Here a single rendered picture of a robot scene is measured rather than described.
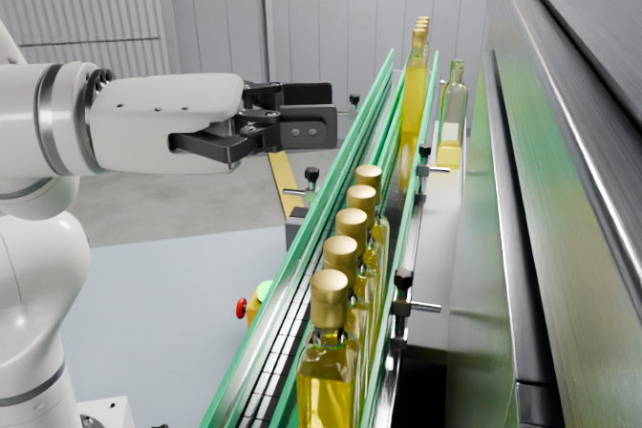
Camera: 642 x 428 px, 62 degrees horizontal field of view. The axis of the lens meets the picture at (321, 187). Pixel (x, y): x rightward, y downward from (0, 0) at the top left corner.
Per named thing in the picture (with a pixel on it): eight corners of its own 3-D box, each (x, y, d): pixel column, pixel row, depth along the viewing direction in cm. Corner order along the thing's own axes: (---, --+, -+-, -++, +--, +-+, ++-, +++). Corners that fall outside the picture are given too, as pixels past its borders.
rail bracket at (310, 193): (317, 234, 108) (315, 174, 101) (282, 229, 109) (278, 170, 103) (321, 224, 111) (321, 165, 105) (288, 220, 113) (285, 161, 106)
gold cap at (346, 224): (363, 260, 59) (364, 225, 56) (331, 256, 59) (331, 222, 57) (369, 242, 62) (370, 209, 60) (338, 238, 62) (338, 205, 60)
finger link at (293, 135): (246, 147, 40) (336, 144, 40) (242, 166, 37) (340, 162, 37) (242, 105, 38) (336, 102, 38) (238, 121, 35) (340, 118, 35)
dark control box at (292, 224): (319, 258, 122) (318, 226, 118) (286, 254, 123) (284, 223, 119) (327, 239, 129) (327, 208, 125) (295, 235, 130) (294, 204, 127)
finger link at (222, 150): (157, 132, 40) (229, 118, 42) (184, 173, 34) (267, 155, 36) (154, 117, 39) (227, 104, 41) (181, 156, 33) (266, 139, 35)
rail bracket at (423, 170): (445, 207, 116) (452, 151, 110) (414, 204, 118) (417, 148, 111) (446, 199, 120) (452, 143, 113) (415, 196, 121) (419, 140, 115)
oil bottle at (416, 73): (420, 133, 153) (429, 32, 140) (401, 131, 154) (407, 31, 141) (422, 125, 158) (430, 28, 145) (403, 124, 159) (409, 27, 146)
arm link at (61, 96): (96, 147, 46) (131, 145, 47) (55, 196, 39) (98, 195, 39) (74, 50, 43) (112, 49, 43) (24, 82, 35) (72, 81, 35)
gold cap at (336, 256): (353, 292, 54) (354, 256, 52) (319, 288, 54) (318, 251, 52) (359, 271, 57) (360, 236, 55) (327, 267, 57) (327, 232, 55)
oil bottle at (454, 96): (460, 170, 131) (472, 64, 119) (436, 169, 132) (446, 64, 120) (457, 160, 136) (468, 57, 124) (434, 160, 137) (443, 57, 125)
